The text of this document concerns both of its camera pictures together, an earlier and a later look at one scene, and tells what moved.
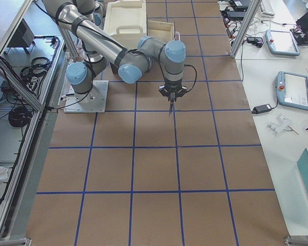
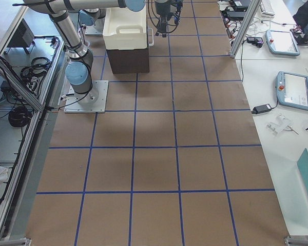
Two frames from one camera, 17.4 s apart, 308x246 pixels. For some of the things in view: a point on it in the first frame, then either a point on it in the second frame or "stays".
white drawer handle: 177,33 → 150,37
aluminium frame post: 253,8 stays
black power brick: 258,109 stays
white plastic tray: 126,22 stays
